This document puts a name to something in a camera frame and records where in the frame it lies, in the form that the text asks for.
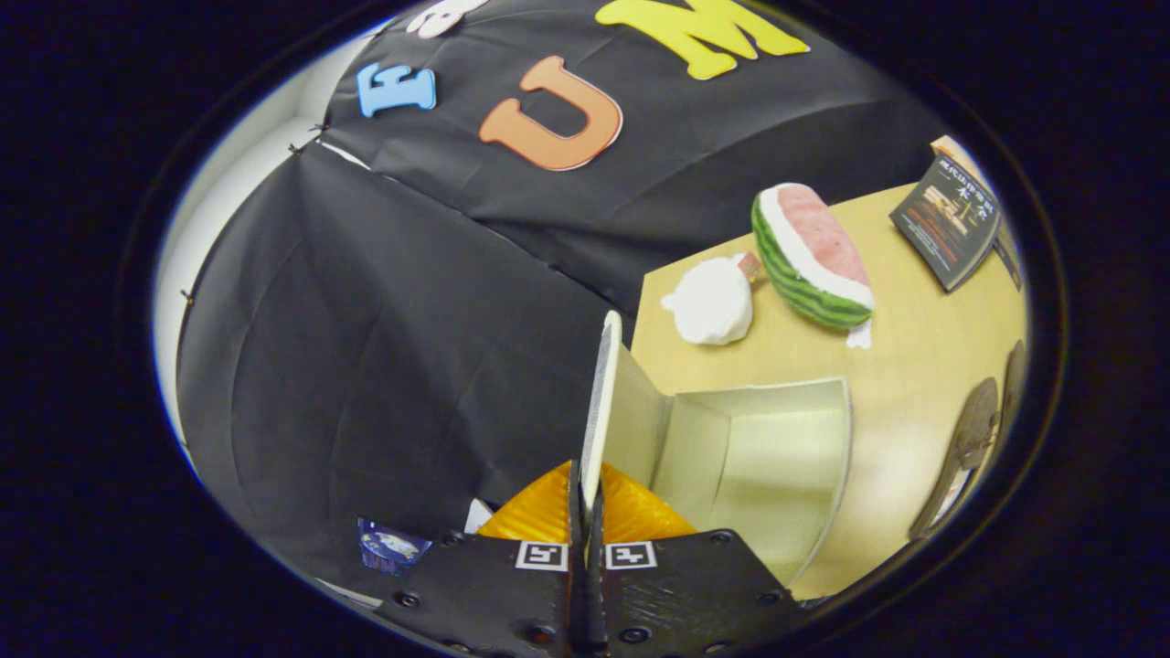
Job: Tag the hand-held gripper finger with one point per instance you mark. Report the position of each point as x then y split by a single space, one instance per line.
576 594
596 594

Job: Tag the cream fabric storage box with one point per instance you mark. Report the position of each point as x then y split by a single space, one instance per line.
759 457

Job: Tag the brown fuzzy shoe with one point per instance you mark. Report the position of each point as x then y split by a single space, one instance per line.
969 429
1015 379

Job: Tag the white plush toy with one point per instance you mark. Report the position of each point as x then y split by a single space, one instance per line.
708 306

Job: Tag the watermelon slice plush toy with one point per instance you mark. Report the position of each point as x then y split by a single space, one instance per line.
809 247

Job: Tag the black cover book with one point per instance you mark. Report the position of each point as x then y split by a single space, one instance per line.
946 224

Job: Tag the row of small black clips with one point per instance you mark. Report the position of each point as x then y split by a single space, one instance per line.
295 149

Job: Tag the blue cover book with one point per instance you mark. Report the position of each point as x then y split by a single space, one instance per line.
1009 256

